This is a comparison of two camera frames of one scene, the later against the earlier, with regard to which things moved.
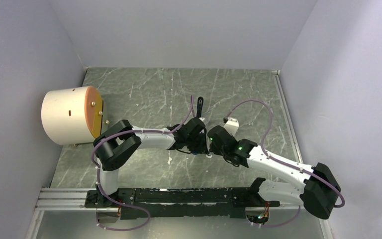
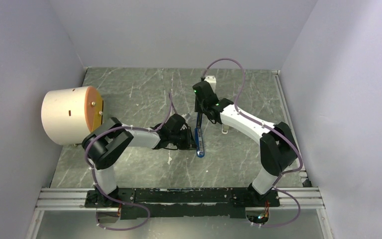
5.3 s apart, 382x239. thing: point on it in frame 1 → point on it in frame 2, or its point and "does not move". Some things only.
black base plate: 179,202 does not move
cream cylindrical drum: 72,115 does not move
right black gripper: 213,149 → 197,108
